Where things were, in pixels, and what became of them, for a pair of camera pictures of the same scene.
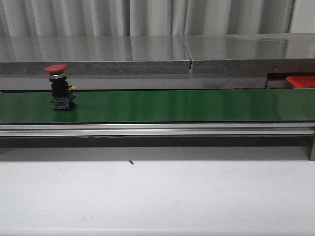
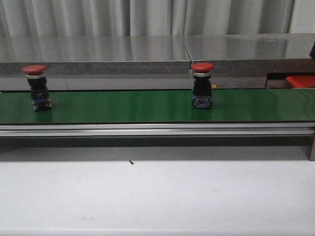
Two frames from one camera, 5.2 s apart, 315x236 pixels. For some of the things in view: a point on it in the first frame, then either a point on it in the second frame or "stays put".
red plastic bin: x=301 y=81 stays put
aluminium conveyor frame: x=291 y=129 stays put
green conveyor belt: x=209 y=106 stays put
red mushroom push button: x=62 y=97 → x=202 y=97
